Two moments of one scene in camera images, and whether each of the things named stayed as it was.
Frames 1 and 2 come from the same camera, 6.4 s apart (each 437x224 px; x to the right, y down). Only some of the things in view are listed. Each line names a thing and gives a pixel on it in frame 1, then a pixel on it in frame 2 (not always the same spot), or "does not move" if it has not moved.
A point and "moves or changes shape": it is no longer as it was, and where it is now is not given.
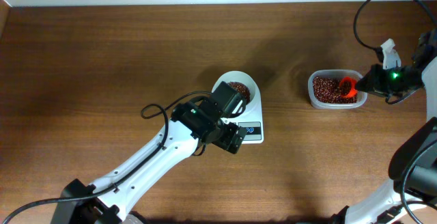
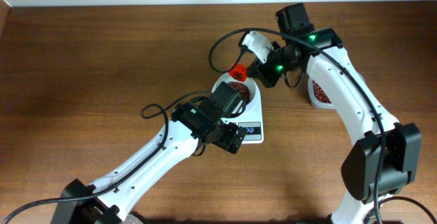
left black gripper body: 233,138 does not move
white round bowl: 243,78 does not move
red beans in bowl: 242,89 does not move
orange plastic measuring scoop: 347,87 moves or changes shape
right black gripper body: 375,81 → 261,72
